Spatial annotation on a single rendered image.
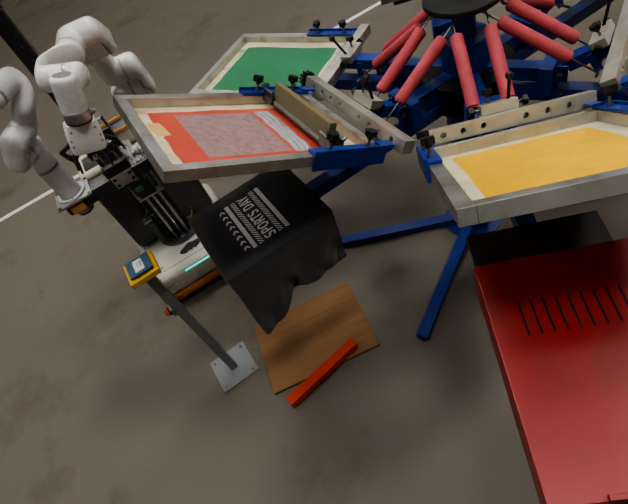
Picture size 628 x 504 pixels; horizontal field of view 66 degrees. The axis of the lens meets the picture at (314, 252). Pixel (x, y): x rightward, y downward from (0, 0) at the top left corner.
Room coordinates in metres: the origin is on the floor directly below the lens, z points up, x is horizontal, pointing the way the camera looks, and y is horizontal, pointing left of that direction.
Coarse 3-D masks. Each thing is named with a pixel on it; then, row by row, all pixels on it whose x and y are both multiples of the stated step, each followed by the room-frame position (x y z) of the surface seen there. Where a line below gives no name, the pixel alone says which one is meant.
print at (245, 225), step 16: (256, 192) 1.61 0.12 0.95; (224, 208) 1.60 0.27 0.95; (240, 208) 1.56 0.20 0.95; (256, 208) 1.51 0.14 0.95; (272, 208) 1.47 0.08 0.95; (240, 224) 1.47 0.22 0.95; (256, 224) 1.43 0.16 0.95; (272, 224) 1.39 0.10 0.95; (288, 224) 1.35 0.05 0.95; (240, 240) 1.38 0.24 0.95; (256, 240) 1.34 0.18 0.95
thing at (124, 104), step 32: (128, 96) 1.71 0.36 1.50; (160, 96) 1.72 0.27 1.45; (192, 96) 1.74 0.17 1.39; (224, 96) 1.76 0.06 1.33; (256, 96) 1.78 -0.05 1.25; (352, 128) 1.48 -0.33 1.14; (160, 160) 1.21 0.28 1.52; (224, 160) 1.21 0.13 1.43; (256, 160) 1.21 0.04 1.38; (288, 160) 1.22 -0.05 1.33
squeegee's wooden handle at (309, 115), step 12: (276, 84) 1.74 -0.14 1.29; (276, 96) 1.72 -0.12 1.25; (288, 96) 1.64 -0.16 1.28; (288, 108) 1.62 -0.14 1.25; (300, 108) 1.54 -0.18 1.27; (312, 108) 1.48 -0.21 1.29; (300, 120) 1.52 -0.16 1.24; (312, 120) 1.45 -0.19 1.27; (324, 120) 1.39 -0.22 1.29; (324, 132) 1.37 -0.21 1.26
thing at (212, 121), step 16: (176, 112) 1.66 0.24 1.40; (192, 112) 1.66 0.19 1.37; (208, 112) 1.67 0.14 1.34; (224, 112) 1.68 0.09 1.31; (240, 112) 1.68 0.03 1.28; (272, 112) 1.69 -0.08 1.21; (176, 128) 1.52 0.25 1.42; (192, 128) 1.52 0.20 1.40; (208, 128) 1.52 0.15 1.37; (224, 128) 1.53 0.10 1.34; (240, 128) 1.53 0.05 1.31; (256, 128) 1.53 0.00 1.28; (272, 128) 1.54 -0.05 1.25
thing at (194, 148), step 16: (176, 144) 1.39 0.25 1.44; (192, 144) 1.39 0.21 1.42; (208, 144) 1.39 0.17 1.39; (224, 144) 1.39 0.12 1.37; (240, 144) 1.40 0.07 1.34; (256, 144) 1.40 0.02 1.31; (272, 144) 1.40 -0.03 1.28; (288, 144) 1.40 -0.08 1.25; (192, 160) 1.28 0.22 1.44; (208, 160) 1.28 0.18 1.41
